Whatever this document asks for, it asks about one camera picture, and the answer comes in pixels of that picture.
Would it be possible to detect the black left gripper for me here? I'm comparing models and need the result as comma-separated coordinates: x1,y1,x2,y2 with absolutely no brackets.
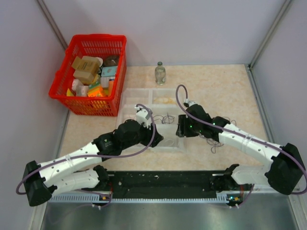
122,119,163,150

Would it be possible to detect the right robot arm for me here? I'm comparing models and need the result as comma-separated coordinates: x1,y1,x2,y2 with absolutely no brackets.
176,103,307,195

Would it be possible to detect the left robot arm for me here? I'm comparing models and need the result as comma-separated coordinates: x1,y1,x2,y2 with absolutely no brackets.
23,119,164,207

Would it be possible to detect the white compartment organizer tray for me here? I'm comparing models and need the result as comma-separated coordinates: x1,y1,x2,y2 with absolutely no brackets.
116,87,188,155

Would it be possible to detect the clear glass bottle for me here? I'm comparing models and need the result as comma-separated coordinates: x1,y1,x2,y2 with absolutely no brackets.
154,61,166,85

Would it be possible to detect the orange carton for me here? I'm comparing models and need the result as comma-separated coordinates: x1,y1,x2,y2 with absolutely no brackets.
87,85,106,97

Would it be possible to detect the teal box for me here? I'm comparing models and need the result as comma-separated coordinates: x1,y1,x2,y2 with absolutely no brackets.
101,66,118,77

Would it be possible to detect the brown cardboard box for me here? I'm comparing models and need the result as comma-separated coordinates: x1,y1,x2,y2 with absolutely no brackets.
71,56,101,74

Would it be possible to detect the red plastic basket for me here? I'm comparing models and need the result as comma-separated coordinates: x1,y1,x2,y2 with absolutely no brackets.
49,34,127,116

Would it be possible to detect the dark purple wire in tray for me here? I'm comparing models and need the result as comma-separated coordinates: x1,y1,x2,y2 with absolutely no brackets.
153,112,176,125

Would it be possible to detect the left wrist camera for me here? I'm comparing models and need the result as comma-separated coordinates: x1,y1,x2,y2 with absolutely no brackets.
135,105,152,129

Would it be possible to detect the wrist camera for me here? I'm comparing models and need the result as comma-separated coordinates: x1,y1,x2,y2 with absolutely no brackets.
135,105,152,129
183,98,197,108

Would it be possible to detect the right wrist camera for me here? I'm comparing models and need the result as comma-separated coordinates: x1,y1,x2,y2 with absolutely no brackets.
183,98,197,108

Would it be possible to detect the yellow wire in tray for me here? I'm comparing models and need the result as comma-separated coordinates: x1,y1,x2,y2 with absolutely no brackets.
154,95,177,105

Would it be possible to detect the tangled wire pile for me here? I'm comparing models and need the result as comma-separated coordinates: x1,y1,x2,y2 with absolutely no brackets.
203,116,237,154

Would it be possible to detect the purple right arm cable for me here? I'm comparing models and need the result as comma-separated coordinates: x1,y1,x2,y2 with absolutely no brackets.
176,84,307,208

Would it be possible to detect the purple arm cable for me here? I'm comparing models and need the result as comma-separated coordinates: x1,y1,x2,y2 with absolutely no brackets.
15,103,158,207
176,84,307,208

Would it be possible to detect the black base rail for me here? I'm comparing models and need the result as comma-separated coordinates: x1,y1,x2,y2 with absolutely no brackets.
81,170,264,199

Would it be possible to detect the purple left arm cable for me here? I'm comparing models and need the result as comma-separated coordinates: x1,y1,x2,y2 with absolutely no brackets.
15,103,158,207

